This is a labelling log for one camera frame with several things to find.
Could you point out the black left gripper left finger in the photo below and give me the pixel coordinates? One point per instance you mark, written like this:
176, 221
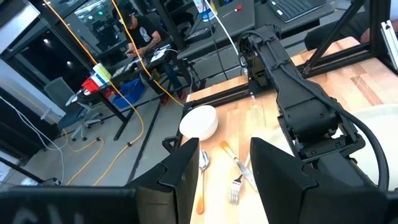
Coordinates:
174, 193

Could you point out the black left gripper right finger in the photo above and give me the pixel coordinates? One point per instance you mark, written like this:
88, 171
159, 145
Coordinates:
280, 186

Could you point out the white bowl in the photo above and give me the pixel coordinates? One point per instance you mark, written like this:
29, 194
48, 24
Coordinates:
199, 123

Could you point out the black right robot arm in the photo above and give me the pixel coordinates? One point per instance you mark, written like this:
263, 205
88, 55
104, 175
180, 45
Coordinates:
295, 87

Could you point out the black desk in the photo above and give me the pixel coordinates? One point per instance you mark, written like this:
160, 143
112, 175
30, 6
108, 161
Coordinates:
116, 111

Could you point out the blue plastic bin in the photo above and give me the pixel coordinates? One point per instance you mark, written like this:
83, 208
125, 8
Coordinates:
130, 93

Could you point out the grey desk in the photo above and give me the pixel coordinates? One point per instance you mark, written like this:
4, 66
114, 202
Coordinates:
270, 26
236, 31

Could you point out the silver aluminium extrusion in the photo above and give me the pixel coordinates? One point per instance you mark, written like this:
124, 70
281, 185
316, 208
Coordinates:
390, 40

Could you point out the black laptop keyboard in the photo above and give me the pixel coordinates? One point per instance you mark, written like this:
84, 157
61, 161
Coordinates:
295, 9

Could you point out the red container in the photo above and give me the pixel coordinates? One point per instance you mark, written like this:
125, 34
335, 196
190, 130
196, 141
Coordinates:
90, 85

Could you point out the white green paper cup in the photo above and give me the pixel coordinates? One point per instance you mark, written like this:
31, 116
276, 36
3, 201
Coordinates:
102, 72

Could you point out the thin tool red knob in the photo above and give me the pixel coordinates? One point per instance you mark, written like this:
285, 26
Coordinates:
238, 7

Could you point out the grey office chair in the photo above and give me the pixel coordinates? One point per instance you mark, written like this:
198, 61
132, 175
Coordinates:
60, 91

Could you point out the black power supply unit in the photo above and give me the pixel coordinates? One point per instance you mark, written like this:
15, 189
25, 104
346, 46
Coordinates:
199, 34

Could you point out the white blue labelled bottle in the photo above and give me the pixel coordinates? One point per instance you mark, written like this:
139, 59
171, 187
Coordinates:
205, 11

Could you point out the black aluminium table frame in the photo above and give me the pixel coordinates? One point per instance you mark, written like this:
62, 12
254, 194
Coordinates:
217, 95

